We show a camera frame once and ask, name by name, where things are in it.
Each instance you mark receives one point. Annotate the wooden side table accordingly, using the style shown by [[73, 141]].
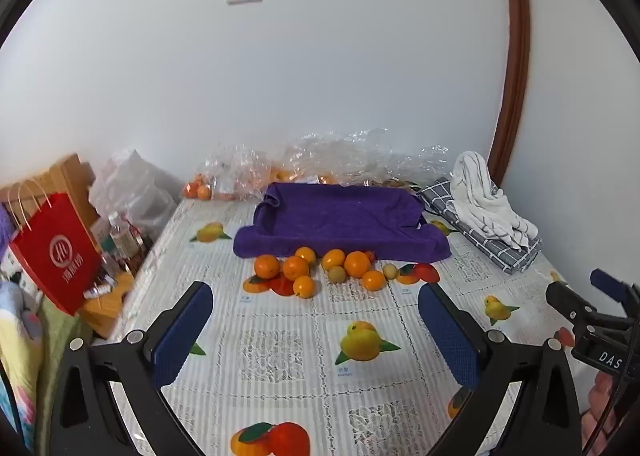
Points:
[[107, 308]]

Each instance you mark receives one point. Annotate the small orange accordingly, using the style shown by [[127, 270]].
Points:
[[305, 253], [373, 280]]

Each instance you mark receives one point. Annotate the white plastic bag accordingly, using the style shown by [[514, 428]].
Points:
[[135, 186]]

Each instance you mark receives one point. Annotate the large clear plastic bag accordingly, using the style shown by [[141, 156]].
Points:
[[345, 153]]

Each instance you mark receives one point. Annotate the grey checked cloth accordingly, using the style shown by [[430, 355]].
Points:
[[500, 252]]

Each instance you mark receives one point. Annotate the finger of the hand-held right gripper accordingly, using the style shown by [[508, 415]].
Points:
[[607, 282], [567, 301]]

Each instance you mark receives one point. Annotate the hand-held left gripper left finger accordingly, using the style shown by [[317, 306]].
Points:
[[182, 336]]

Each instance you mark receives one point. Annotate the heap of bagged mandarins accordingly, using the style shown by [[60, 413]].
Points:
[[200, 191], [290, 176]]

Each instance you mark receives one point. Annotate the purple towel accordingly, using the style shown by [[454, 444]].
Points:
[[345, 221]]

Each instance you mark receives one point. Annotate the brown glass bottle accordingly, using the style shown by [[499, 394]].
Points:
[[135, 246]]

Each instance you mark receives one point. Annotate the green cloth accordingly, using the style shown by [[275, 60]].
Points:
[[57, 336]]

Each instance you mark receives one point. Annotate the red paper bag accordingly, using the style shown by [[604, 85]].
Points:
[[55, 256]]

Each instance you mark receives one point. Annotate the clear plastic bottle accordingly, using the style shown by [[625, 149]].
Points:
[[118, 236]]

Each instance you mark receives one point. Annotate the printed blanket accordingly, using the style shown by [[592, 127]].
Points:
[[15, 361]]

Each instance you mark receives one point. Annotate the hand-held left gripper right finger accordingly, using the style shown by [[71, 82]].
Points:
[[447, 336]]

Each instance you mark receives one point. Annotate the large orange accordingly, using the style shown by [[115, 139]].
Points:
[[295, 268], [357, 264]]

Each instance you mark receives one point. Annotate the white striped towel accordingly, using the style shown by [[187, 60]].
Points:
[[480, 196]]

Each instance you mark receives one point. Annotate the pile of brown small fruits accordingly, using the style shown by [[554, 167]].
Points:
[[390, 182]]

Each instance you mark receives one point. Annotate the brown door frame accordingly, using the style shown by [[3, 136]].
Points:
[[515, 61]]

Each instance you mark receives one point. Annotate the person's right hand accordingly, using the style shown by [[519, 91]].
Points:
[[596, 416]]

